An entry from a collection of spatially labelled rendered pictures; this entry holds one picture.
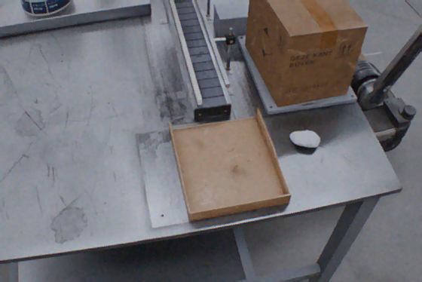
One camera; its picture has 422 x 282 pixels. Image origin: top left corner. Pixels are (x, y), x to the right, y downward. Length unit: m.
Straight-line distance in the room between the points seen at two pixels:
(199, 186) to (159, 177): 0.11
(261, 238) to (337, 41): 1.08
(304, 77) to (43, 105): 0.79
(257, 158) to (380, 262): 1.07
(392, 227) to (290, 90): 1.13
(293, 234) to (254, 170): 0.91
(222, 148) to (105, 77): 0.46
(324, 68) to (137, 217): 0.66
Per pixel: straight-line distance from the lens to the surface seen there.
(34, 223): 1.22
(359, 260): 2.14
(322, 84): 1.38
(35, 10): 1.76
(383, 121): 2.33
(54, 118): 1.42
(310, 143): 1.30
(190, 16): 1.65
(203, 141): 1.30
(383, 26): 3.40
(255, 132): 1.33
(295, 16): 1.27
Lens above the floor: 1.84
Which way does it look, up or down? 51 degrees down
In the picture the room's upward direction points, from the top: 3 degrees clockwise
